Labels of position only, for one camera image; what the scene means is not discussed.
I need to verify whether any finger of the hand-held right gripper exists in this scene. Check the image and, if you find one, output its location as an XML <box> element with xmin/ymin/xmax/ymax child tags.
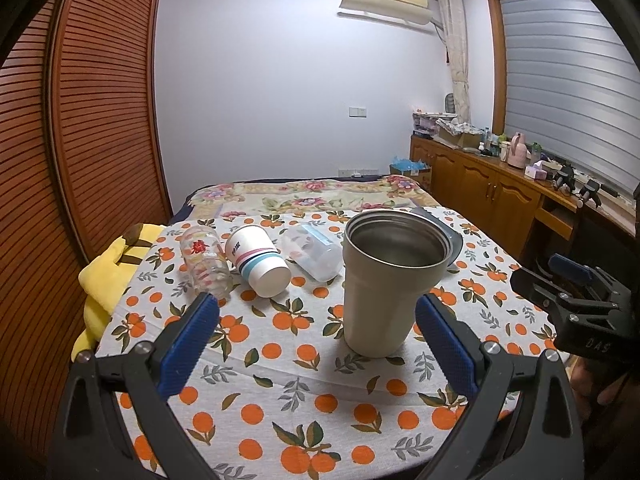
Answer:
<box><xmin>547</xmin><ymin>254</ymin><xmax>615</xmax><ymax>286</ymax></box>
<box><xmin>510</xmin><ymin>266</ymin><xmax>568</xmax><ymax>313</ymax></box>

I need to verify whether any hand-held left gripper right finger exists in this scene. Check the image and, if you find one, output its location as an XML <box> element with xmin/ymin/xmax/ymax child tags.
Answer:
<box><xmin>415</xmin><ymin>292</ymin><xmax>587</xmax><ymax>480</ymax></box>

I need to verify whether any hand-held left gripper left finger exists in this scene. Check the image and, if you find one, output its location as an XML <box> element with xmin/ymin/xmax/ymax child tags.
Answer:
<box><xmin>47</xmin><ymin>291</ymin><xmax>221</xmax><ymax>480</ymax></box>

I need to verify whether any beige steel tumbler cup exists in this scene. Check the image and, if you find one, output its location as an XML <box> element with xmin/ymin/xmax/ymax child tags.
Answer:
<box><xmin>342</xmin><ymin>210</ymin><xmax>453</xmax><ymax>358</ymax></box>

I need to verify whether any red print glass cup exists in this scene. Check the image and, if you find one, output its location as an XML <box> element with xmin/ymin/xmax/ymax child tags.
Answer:
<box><xmin>180</xmin><ymin>226</ymin><xmax>234</xmax><ymax>297</ymax></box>

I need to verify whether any striped white paper cup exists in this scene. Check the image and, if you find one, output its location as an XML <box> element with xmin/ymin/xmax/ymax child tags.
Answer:
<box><xmin>224</xmin><ymin>225</ymin><xmax>293</xmax><ymax>297</ymax></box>

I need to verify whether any clear plastic cup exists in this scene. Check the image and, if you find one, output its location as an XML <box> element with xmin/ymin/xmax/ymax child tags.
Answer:
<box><xmin>280</xmin><ymin>224</ymin><xmax>345</xmax><ymax>283</ymax></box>

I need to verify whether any black clamp stand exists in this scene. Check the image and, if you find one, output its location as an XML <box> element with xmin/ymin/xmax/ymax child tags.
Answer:
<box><xmin>551</xmin><ymin>162</ymin><xmax>577</xmax><ymax>192</ymax></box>
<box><xmin>576</xmin><ymin>179</ymin><xmax>604</xmax><ymax>209</ymax></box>

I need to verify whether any yellow plush toy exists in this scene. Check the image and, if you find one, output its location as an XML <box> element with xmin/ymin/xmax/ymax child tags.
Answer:
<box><xmin>71</xmin><ymin>222</ymin><xmax>167</xmax><ymax>362</ymax></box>

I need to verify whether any wooden sideboard cabinet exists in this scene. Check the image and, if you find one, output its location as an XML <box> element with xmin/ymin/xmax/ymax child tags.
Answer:
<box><xmin>409</xmin><ymin>132</ymin><xmax>585</xmax><ymax>262</ymax></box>

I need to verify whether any pink thermos jug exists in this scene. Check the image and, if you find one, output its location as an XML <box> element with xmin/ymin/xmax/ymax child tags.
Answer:
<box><xmin>507</xmin><ymin>132</ymin><xmax>529</xmax><ymax>167</ymax></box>

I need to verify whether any orange fruit print tablecloth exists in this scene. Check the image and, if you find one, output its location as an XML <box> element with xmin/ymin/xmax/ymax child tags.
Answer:
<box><xmin>94</xmin><ymin>207</ymin><xmax>572</xmax><ymax>480</ymax></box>

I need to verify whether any cardboard box with blue items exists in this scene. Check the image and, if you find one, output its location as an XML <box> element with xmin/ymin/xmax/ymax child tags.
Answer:
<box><xmin>389</xmin><ymin>157</ymin><xmax>434</xmax><ymax>192</ymax></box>

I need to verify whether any open cardboard box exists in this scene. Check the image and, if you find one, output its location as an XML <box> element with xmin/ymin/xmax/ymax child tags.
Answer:
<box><xmin>434</xmin><ymin>117</ymin><xmax>484</xmax><ymax>149</ymax></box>

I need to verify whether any grey window blind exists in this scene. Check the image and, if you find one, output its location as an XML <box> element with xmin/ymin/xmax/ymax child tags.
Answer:
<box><xmin>499</xmin><ymin>0</ymin><xmax>640</xmax><ymax>197</ymax></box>

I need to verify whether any floral blanket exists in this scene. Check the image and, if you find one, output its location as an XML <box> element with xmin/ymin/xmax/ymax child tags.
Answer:
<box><xmin>172</xmin><ymin>176</ymin><xmax>442</xmax><ymax>226</ymax></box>

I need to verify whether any wooden louvred wardrobe door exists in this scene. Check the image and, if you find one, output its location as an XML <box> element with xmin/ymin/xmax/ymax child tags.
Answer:
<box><xmin>0</xmin><ymin>0</ymin><xmax>103</xmax><ymax>461</ymax></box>
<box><xmin>47</xmin><ymin>0</ymin><xmax>174</xmax><ymax>267</ymax></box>

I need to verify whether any patterned cream curtain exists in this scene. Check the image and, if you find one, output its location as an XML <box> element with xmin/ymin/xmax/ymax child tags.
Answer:
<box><xmin>434</xmin><ymin>0</ymin><xmax>474</xmax><ymax>130</ymax></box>

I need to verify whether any wooden window frame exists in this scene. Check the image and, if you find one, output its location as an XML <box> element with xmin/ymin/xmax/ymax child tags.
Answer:
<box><xmin>484</xmin><ymin>0</ymin><xmax>507</xmax><ymax>137</ymax></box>

